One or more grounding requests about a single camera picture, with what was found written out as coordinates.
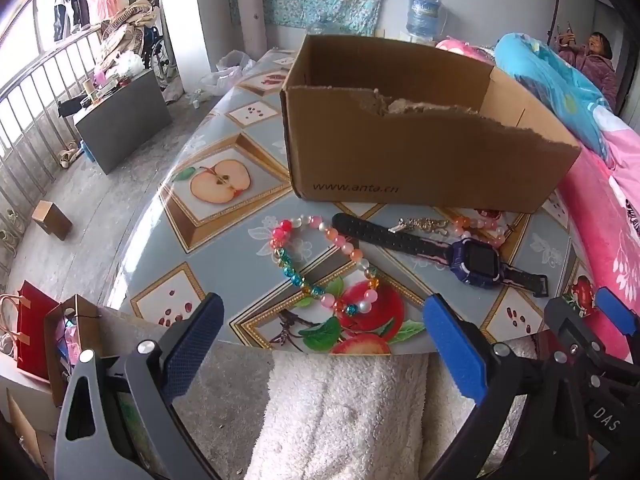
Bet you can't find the wheelchair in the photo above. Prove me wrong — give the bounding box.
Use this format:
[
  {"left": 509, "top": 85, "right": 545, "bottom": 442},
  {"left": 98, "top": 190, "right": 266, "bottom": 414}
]
[{"left": 142, "top": 25, "right": 176, "bottom": 81}]

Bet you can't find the white paper roll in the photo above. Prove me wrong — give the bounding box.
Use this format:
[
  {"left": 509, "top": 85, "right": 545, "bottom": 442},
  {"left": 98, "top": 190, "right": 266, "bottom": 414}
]
[{"left": 236, "top": 0, "right": 267, "bottom": 61}]

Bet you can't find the white fleece garment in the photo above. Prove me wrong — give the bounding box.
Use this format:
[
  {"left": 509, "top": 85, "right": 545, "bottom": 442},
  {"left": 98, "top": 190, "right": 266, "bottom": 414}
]
[{"left": 245, "top": 330, "right": 551, "bottom": 480}]

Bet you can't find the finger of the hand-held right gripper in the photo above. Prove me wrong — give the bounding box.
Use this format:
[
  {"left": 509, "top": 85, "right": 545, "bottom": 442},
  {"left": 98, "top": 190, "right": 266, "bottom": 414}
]
[
  {"left": 544, "top": 297, "right": 606, "bottom": 363},
  {"left": 595, "top": 287, "right": 640, "bottom": 361}
]

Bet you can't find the clear empty water bottle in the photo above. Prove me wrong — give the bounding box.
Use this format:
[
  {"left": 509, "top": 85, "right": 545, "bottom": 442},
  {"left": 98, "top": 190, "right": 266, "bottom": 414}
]
[{"left": 307, "top": 16, "right": 351, "bottom": 37}]

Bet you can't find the dark hanging jacket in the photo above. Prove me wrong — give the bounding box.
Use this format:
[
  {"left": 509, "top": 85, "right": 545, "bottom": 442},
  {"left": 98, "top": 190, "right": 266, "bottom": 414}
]
[{"left": 52, "top": 0, "right": 91, "bottom": 43}]

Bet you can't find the gold chain with silver tag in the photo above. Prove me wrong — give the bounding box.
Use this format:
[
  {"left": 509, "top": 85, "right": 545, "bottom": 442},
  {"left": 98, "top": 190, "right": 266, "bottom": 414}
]
[{"left": 390, "top": 217, "right": 451, "bottom": 236}]

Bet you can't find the metal window railing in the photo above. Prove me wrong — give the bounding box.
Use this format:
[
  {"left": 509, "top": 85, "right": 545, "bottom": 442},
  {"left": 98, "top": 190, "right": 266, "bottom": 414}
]
[{"left": 0, "top": 22, "right": 108, "bottom": 271}]

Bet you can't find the blue and pink quilt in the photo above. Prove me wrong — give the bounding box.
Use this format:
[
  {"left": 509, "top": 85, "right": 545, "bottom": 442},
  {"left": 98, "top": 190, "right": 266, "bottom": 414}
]
[{"left": 435, "top": 32, "right": 640, "bottom": 186}]

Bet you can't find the pile of clothes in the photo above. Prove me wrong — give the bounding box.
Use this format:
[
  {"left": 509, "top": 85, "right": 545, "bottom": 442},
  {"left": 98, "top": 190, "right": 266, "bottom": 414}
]
[{"left": 97, "top": 0, "right": 161, "bottom": 71}]

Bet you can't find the multicolour bead bracelet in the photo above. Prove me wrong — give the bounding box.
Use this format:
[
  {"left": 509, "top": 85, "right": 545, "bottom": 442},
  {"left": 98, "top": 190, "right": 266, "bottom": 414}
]
[{"left": 270, "top": 215, "right": 381, "bottom": 317}]

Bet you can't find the small wooden stool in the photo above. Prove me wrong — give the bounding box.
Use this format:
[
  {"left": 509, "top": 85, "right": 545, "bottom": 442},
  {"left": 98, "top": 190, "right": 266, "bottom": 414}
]
[{"left": 31, "top": 200, "right": 72, "bottom": 241}]

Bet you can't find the brown paper bag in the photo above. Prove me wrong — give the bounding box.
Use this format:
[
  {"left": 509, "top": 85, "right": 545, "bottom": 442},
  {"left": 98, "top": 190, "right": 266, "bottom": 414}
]
[{"left": 44, "top": 294, "right": 118, "bottom": 408}]

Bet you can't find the pink orange bead bracelet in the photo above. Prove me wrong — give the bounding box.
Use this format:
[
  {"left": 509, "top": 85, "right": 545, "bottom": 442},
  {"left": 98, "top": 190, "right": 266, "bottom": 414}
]
[{"left": 452, "top": 212, "right": 516, "bottom": 248}]

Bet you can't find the torn brown cardboard box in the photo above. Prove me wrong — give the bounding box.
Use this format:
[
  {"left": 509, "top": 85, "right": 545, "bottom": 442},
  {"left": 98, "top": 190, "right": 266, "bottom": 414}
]
[{"left": 280, "top": 34, "right": 583, "bottom": 213}]

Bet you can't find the red gift bag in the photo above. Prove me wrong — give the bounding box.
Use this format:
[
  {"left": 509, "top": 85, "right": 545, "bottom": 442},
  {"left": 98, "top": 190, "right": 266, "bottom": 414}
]
[{"left": 0, "top": 280, "right": 62, "bottom": 386}]

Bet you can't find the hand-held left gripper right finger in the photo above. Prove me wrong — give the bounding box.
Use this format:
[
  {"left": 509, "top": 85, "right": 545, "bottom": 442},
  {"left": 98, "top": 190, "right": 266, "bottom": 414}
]
[{"left": 422, "top": 294, "right": 588, "bottom": 480}]

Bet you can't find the pair of light shoes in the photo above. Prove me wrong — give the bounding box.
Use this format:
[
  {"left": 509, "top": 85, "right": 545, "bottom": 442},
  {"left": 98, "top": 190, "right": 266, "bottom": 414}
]
[{"left": 56, "top": 141, "right": 83, "bottom": 168}]

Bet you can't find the purple smart watch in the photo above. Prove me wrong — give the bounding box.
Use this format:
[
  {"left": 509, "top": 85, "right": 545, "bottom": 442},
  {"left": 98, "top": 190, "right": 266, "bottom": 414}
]
[{"left": 331, "top": 212, "right": 550, "bottom": 298}]

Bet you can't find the white plastic bag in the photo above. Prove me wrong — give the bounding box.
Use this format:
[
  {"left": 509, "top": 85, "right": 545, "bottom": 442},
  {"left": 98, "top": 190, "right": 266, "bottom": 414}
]
[{"left": 200, "top": 50, "right": 256, "bottom": 96}]

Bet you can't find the blue water jug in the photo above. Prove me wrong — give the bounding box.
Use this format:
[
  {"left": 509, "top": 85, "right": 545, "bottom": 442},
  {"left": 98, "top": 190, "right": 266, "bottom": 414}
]
[{"left": 406, "top": 0, "right": 448, "bottom": 43}]

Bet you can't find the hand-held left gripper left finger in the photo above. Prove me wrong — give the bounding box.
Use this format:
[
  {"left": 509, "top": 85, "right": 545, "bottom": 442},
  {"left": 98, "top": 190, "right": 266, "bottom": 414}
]
[{"left": 54, "top": 292, "right": 226, "bottom": 480}]

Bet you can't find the grey cabinet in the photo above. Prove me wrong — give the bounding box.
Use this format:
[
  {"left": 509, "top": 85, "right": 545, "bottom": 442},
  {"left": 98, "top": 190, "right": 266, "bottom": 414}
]
[{"left": 74, "top": 67, "right": 173, "bottom": 176}]

